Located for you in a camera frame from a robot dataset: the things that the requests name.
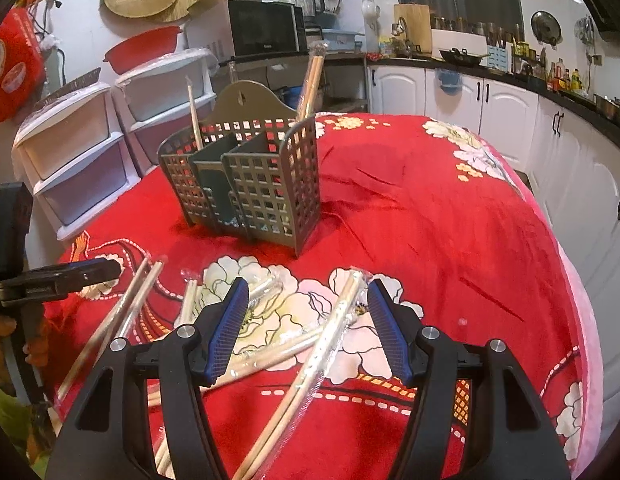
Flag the grey plastic utensil holder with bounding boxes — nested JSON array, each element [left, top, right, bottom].
[[157, 80, 321, 261]]

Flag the red floral blanket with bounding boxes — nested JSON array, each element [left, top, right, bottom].
[[27, 112, 606, 480]]

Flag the black blender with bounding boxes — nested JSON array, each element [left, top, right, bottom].
[[290, 0, 326, 23]]

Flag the wooden cutting board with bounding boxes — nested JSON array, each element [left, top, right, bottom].
[[393, 3, 433, 56]]

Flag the steel lid on wall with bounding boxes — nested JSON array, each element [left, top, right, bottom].
[[531, 10, 563, 46]]

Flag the light blue plastic container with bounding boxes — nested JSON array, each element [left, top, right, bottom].
[[320, 27, 366, 53]]

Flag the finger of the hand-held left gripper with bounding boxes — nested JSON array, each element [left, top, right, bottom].
[[0, 258, 124, 307]]

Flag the group of condiment bottles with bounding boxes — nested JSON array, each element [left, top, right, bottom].
[[545, 57, 593, 96]]

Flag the red printed bag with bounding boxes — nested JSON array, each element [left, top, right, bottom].
[[0, 7, 46, 126]]

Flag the row of spice jars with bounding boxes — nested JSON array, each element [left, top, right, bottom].
[[432, 16, 523, 36]]

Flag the blue hanging bag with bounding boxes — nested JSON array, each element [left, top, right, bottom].
[[436, 69, 463, 96]]

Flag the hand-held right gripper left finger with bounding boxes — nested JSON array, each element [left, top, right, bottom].
[[44, 276, 251, 480]]

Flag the light blue knife rack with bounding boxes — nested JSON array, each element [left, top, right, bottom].
[[488, 44, 513, 68]]

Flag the white plastic drawer unit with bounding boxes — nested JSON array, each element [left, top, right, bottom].
[[115, 50, 218, 166], [12, 82, 141, 241]]

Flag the black wok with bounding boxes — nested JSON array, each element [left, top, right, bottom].
[[438, 47, 491, 67]]

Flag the white kitchen cabinets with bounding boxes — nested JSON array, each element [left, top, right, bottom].
[[367, 62, 620, 396]]

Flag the person's left hand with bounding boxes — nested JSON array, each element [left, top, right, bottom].
[[0, 310, 48, 368]]

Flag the black countertop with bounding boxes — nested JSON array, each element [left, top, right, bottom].
[[367, 55, 620, 143]]

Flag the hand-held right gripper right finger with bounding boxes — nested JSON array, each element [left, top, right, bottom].
[[366, 278, 573, 480]]

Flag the white box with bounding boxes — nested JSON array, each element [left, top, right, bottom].
[[432, 28, 491, 56]]

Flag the red plastic basin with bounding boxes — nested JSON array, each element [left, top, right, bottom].
[[102, 25, 186, 76]]

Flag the green cloth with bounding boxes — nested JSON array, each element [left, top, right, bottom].
[[0, 377, 37, 463]]

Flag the silver microwave oven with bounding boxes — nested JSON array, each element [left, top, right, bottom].
[[185, 0, 308, 58]]

